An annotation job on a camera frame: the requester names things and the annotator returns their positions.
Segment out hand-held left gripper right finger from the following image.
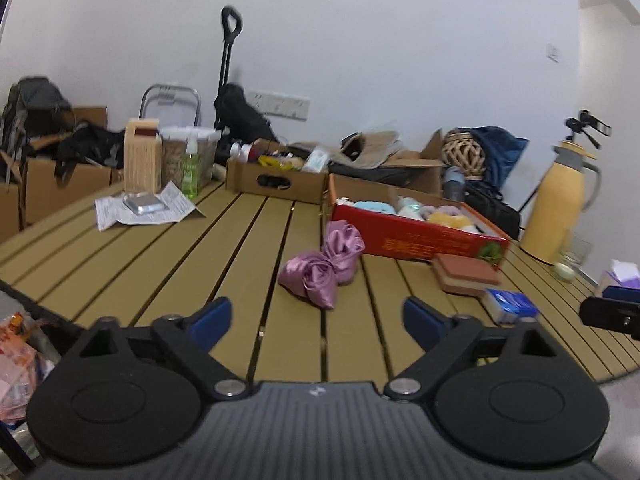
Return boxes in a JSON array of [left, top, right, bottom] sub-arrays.
[[382, 296, 567, 402]]

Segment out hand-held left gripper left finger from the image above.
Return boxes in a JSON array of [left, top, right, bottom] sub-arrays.
[[80, 296, 248, 402]]

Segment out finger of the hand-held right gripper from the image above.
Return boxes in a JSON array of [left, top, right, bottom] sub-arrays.
[[580, 285, 640, 341]]

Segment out red cardboard box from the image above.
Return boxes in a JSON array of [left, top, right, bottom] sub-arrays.
[[329, 174, 514, 265]]

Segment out pink satin pouch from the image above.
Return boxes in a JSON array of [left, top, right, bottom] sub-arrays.
[[277, 220, 366, 310]]

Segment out purple tissue box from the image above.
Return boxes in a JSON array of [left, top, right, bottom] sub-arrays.
[[595, 259, 640, 297]]

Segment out brown leather case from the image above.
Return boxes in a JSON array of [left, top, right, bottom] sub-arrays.
[[431, 253, 501, 296]]

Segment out clear glass cup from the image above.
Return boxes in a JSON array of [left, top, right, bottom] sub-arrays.
[[557, 230, 594, 266]]

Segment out blue tissue pack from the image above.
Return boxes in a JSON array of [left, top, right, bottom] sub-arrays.
[[482, 287, 541, 325]]

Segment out yellow plush toy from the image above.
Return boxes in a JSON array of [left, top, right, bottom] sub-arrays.
[[426, 211, 477, 234]]

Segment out white green plush toy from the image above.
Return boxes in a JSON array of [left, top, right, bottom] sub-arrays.
[[397, 196, 426, 221]]

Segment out printed paper sheet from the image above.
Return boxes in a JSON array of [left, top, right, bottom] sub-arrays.
[[95, 181, 207, 232]]

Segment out teal plush toy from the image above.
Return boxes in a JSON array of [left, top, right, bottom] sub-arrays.
[[352, 200, 396, 216]]

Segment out yellow thermos jug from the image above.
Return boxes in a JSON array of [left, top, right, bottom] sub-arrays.
[[520, 140, 601, 265]]

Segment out black carry bag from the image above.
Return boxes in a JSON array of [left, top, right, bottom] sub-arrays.
[[462, 185, 522, 241]]

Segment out silver tin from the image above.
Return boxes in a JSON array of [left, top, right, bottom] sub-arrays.
[[123, 192, 167, 215]]

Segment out clear water bottle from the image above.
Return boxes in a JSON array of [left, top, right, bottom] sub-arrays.
[[442, 166, 467, 204]]

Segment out green liquid bottle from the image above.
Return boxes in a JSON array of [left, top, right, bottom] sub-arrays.
[[180, 132, 201, 199]]

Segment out black cloth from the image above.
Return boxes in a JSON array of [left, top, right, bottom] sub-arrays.
[[330, 162, 416, 189]]

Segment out open brown cardboard box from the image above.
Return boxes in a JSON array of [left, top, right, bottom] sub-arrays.
[[380, 129, 449, 196]]

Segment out woven basket with white lining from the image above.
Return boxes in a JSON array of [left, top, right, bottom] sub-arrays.
[[160, 125, 221, 189]]

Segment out wooden box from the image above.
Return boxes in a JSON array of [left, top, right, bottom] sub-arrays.
[[122, 117, 164, 195]]

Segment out yellow packet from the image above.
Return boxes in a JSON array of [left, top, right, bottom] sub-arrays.
[[259, 155, 304, 171]]

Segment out wicker ball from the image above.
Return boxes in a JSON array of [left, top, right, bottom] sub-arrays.
[[442, 130, 487, 179]]

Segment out blue fabric bag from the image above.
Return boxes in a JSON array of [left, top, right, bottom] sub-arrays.
[[470, 126, 530, 202]]

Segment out white packet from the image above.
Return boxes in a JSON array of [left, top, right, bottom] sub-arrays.
[[302, 147, 331, 174]]

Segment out plain brown cardboard box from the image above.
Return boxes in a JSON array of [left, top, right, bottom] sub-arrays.
[[22, 106, 126, 226], [0, 180, 24, 244]]

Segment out printed plastic bag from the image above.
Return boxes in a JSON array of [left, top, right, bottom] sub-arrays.
[[0, 312, 44, 424]]

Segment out black trolley bag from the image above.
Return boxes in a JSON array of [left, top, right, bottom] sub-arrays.
[[214, 83, 279, 144]]

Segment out black clothing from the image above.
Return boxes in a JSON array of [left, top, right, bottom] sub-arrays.
[[54, 121, 126, 177]]

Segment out metal folding chair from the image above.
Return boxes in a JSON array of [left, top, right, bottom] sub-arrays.
[[139, 83, 203, 129]]

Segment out grey backpack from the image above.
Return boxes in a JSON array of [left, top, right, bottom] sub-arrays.
[[0, 76, 76, 184]]

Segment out cardboard box with handle hole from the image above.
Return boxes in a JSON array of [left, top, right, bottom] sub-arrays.
[[225, 139, 331, 206]]

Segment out black tripod with camera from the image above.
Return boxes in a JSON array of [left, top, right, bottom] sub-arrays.
[[517, 109, 612, 213]]

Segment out white wall socket strip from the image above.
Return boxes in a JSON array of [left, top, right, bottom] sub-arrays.
[[247, 90, 311, 122]]

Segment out black trolley handle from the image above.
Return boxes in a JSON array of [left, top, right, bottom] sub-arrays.
[[214, 6, 245, 131]]

